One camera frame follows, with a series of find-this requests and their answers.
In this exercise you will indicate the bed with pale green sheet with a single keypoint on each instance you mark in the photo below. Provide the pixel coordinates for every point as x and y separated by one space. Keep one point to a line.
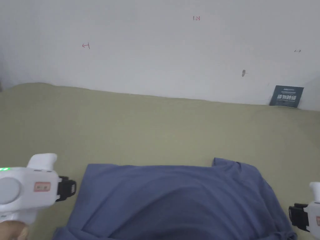
150 130

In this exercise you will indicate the person's left hand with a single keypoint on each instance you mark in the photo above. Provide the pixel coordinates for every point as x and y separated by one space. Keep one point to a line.
13 230

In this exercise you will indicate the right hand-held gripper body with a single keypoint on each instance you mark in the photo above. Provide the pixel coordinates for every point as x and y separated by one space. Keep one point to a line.
312 212

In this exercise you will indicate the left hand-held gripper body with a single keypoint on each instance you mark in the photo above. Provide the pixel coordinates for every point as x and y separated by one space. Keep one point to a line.
27 187

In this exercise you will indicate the blue shirt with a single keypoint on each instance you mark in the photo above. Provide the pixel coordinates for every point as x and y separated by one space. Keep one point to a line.
175 200

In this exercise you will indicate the dark printed card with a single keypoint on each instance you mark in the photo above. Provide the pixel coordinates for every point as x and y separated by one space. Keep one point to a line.
286 97

